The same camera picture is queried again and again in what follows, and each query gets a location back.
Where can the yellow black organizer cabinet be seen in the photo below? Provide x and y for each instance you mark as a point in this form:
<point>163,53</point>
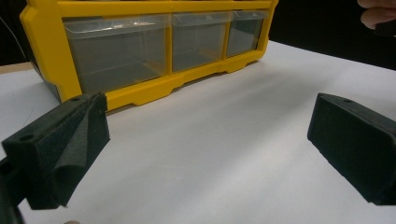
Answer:
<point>49,49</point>

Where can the white board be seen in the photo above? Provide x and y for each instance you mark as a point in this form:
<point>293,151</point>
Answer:
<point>218,149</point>

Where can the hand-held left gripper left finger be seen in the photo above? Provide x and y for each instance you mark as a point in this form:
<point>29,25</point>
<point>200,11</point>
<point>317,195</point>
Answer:
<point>46,155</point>

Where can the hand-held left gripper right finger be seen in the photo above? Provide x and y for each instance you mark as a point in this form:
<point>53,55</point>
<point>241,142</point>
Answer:
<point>358,146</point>

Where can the grid of clear drawers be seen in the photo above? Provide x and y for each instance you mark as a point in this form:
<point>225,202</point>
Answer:
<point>118,53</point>

